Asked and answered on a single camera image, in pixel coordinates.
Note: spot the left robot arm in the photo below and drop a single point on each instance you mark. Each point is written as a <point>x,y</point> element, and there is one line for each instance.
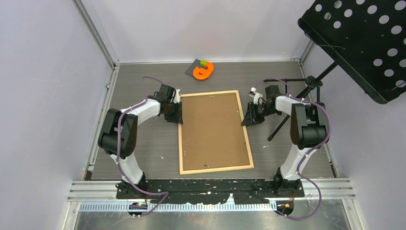
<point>119,132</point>

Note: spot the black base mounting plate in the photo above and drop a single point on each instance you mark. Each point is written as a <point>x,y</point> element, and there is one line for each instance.
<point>210,191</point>

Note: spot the aluminium rail frame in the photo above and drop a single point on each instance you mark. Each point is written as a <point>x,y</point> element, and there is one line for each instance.
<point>92,205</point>

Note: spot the black perforated music stand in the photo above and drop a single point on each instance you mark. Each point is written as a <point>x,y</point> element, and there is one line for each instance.
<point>366,38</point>

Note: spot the green building brick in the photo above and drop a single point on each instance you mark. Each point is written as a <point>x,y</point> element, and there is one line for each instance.
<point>203,63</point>

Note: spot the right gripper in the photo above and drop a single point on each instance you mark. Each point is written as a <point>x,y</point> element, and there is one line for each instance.
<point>251,117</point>

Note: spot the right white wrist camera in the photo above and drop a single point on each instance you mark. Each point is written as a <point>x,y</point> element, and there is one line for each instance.
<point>257,97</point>

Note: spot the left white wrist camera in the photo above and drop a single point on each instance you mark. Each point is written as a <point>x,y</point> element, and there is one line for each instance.
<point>176,97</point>

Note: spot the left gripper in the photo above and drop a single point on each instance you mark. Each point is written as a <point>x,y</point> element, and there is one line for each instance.
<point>177,118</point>

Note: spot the grey building baseplate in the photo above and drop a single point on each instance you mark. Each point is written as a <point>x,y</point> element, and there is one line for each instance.
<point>191,68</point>

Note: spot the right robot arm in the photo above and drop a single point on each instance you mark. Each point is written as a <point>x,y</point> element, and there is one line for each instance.
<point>309,130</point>

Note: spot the orange plastic horseshoe piece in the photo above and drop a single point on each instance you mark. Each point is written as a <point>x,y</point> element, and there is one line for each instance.
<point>203,73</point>

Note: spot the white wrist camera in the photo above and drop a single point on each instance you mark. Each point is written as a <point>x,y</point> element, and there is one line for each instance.
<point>176,97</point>
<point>257,97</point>

